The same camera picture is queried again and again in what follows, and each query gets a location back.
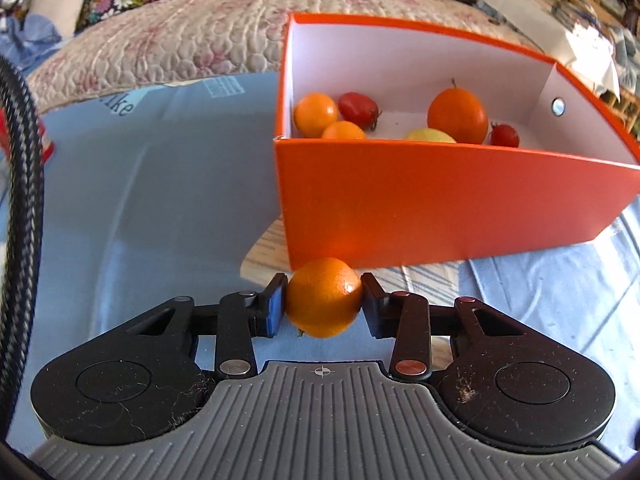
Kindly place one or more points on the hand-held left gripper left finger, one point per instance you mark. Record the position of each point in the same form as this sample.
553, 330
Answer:
276, 305

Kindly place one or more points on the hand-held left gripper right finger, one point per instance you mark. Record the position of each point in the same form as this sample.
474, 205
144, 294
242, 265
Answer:
369, 305

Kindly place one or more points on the large round orange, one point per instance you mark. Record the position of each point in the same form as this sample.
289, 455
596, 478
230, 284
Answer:
324, 297

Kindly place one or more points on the orange cardboard box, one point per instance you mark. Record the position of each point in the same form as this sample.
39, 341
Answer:
425, 200

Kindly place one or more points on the small orange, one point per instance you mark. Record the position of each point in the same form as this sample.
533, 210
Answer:
344, 131
315, 114

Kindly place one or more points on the large yellow pear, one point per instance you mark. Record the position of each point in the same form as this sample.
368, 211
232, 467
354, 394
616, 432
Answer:
430, 136

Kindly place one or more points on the red cherry tomato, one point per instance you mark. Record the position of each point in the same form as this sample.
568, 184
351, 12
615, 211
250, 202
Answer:
357, 109
504, 135

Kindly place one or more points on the large orange with stem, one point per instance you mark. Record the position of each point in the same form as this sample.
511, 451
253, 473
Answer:
457, 115

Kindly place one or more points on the blue plastic sheet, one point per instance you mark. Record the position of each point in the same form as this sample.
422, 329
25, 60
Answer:
150, 200

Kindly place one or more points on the red soda can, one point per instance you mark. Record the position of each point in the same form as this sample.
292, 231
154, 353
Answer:
48, 145

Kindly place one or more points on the wicker chair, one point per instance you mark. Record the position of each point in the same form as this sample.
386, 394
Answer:
627, 105

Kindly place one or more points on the white cloth-covered side table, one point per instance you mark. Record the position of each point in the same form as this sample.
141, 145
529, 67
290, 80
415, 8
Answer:
560, 35

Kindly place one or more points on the blue cloth heap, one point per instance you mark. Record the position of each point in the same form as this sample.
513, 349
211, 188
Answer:
30, 40

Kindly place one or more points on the leaf-print chair cushion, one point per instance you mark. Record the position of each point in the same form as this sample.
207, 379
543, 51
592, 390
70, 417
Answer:
627, 50

